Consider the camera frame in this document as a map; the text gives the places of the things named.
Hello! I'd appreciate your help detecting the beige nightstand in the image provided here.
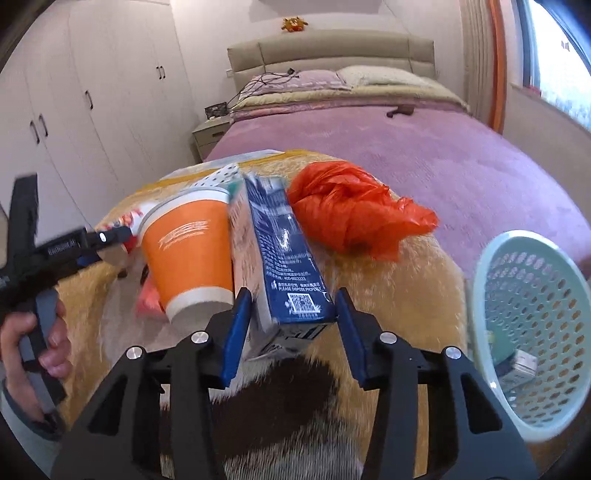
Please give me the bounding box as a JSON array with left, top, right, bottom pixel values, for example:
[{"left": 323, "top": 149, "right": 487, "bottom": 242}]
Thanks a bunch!
[{"left": 191, "top": 114, "right": 232, "bottom": 163}]

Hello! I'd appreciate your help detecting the purple bed cover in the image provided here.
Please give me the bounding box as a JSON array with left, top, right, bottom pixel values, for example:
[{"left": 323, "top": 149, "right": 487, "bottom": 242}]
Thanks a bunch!
[{"left": 203, "top": 99, "right": 583, "bottom": 296}]

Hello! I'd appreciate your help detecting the beige padded headboard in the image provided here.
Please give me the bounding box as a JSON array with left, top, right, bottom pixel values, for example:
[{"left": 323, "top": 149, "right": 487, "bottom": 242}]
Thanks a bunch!
[{"left": 227, "top": 36, "right": 435, "bottom": 93}]

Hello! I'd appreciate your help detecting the black cable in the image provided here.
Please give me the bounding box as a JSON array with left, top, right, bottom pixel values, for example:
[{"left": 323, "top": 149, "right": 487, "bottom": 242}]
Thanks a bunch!
[{"left": 231, "top": 68, "right": 302, "bottom": 103}]

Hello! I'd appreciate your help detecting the beige and orange curtain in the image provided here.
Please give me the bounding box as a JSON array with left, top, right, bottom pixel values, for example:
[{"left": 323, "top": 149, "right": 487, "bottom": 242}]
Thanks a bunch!
[{"left": 459, "top": 0, "right": 507, "bottom": 136}]

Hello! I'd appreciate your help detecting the window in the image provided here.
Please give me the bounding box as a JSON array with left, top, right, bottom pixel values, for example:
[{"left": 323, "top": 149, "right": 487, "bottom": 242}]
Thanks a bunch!
[{"left": 515, "top": 0, "right": 591, "bottom": 121}]

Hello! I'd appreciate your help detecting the purple pillow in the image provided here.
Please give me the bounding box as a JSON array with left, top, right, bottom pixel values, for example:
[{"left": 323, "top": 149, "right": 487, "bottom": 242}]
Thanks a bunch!
[{"left": 238, "top": 69, "right": 352, "bottom": 99}]

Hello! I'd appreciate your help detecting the small grey box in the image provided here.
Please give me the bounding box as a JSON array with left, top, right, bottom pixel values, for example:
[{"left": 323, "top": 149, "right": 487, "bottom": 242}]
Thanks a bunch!
[{"left": 496, "top": 349, "right": 539, "bottom": 393}]

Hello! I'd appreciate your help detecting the white wardrobe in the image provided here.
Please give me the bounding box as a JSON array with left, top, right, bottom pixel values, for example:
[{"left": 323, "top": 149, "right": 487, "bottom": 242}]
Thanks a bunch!
[{"left": 0, "top": 0, "right": 195, "bottom": 227}]

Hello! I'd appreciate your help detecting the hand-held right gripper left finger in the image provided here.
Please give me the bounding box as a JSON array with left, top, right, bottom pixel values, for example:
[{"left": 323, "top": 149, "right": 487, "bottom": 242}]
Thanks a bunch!
[{"left": 50, "top": 287, "right": 254, "bottom": 480}]

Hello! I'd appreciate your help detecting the orange plastic bag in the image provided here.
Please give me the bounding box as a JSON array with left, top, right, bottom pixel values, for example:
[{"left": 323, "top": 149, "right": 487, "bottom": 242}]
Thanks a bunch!
[{"left": 287, "top": 161, "right": 439, "bottom": 263}]

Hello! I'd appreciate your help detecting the pink packet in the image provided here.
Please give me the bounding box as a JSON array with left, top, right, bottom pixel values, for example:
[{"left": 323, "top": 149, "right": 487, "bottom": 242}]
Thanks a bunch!
[{"left": 135, "top": 277, "right": 169, "bottom": 319}]

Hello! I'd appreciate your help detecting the person's left hand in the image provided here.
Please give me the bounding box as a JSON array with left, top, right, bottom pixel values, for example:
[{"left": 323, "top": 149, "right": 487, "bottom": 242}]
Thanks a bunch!
[{"left": 0, "top": 300, "right": 72, "bottom": 428}]

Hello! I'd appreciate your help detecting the cream pillow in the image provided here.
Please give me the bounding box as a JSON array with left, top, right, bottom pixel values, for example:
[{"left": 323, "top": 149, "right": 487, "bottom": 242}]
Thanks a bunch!
[{"left": 336, "top": 65, "right": 435, "bottom": 89}]

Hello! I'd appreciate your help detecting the blue and white milk carton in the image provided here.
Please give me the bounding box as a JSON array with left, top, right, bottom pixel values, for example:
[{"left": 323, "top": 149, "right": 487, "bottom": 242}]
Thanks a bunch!
[{"left": 228, "top": 173, "right": 335, "bottom": 358}]

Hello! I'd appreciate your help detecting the white dotted packet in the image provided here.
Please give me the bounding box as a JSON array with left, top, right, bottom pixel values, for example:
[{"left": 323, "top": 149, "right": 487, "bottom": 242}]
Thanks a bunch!
[{"left": 187, "top": 164, "right": 242, "bottom": 191}]

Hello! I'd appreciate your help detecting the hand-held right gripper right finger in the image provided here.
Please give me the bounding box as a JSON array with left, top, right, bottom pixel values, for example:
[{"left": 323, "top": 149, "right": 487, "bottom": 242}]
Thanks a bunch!
[{"left": 335, "top": 287, "right": 541, "bottom": 480}]

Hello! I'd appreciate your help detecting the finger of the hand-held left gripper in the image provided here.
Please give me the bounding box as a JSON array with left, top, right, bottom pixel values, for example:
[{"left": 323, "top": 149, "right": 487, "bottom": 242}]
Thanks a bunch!
[{"left": 82, "top": 226, "right": 136, "bottom": 254}]

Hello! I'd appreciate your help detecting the light green plastic basket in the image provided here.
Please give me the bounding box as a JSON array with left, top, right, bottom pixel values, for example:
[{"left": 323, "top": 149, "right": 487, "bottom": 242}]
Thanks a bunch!
[{"left": 465, "top": 230, "right": 591, "bottom": 443}]

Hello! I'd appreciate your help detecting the orange paper cup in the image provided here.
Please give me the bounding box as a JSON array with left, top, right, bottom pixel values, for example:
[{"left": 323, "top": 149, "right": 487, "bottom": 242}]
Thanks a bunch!
[{"left": 137, "top": 187, "right": 236, "bottom": 325}]

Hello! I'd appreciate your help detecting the red and white wrapper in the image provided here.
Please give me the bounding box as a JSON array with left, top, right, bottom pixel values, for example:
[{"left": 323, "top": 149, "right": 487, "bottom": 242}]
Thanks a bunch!
[{"left": 95, "top": 208, "right": 149, "bottom": 256}]

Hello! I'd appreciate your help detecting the yellowish folded quilt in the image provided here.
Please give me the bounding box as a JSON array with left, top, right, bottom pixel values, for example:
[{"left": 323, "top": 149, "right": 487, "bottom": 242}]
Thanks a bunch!
[{"left": 230, "top": 85, "right": 471, "bottom": 115}]

